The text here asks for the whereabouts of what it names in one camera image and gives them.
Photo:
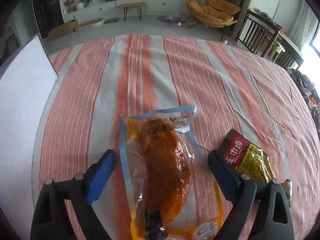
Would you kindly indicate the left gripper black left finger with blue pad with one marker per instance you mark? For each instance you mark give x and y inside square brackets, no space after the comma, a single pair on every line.
[51,219]

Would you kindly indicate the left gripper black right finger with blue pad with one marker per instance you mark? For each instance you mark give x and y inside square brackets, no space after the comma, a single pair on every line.
[273,219]

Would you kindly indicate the chicken leg vacuum bag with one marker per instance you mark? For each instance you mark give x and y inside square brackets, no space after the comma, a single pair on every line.
[171,192]

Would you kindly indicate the red yellow snack packet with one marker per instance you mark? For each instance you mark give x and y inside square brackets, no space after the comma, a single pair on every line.
[247,158]

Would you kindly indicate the white cardboard storage box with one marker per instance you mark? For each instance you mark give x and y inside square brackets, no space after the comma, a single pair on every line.
[27,79]

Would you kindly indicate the pink striped tablecloth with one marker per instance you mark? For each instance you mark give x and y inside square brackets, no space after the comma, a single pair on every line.
[98,81]

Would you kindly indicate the dark wooden side table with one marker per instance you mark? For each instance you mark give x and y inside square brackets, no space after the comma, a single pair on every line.
[261,36]

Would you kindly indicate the brown cardboard box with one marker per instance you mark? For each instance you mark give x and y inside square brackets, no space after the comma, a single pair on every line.
[63,30]

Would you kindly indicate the oval cat scratcher bed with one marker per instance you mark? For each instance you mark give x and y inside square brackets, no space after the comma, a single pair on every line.
[89,24]

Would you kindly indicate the orange lounge chair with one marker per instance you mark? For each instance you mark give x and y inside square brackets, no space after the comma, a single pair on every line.
[214,13]

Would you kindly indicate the purple round floor mat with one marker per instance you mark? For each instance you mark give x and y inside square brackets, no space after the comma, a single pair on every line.
[170,20]

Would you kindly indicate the red flower vase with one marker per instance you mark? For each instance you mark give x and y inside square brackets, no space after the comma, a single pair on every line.
[70,5]

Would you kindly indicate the white tv cabinet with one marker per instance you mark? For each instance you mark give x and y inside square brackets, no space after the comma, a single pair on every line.
[123,8]

